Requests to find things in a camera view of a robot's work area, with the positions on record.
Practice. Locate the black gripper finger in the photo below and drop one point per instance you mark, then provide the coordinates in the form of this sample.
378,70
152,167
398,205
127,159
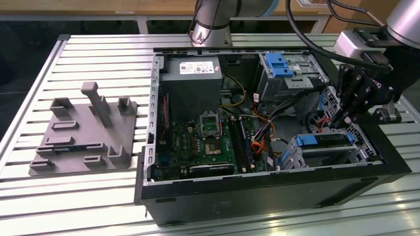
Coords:
344,86
360,98

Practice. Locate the hard disk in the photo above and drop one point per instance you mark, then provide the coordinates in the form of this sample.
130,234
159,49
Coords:
308,140

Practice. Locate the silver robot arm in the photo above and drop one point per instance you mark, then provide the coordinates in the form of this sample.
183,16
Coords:
210,24

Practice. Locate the metal disk bay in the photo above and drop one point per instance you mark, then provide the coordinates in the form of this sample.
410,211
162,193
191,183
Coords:
296,161

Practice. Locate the black RAM slot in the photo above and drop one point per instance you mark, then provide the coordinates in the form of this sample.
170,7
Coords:
236,145
247,145

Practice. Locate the metal optical drive bay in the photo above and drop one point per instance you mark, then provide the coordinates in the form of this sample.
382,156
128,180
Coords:
302,83

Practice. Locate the blue drive bay latch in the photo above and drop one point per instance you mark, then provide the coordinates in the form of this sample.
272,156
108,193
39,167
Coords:
279,66

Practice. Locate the grey power supply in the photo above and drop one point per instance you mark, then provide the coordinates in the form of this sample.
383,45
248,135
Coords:
194,93

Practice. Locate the CPU socket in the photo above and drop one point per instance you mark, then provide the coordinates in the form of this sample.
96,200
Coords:
215,147

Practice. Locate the black graphics card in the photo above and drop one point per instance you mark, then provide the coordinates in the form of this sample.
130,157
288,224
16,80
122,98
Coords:
211,169

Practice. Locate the green motherboard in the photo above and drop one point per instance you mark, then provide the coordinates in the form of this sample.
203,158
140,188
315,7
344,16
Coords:
183,140

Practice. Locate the black PC case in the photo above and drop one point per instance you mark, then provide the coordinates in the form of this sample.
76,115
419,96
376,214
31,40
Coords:
230,201

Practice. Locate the grey parts rack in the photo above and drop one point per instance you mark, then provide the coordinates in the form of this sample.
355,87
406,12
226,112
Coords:
82,137

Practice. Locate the RAM stick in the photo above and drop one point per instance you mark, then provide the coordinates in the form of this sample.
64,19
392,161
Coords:
71,149

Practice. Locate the wooden desk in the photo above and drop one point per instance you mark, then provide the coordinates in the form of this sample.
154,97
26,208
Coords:
66,5

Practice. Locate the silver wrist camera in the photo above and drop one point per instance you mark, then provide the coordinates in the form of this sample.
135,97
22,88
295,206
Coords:
348,44

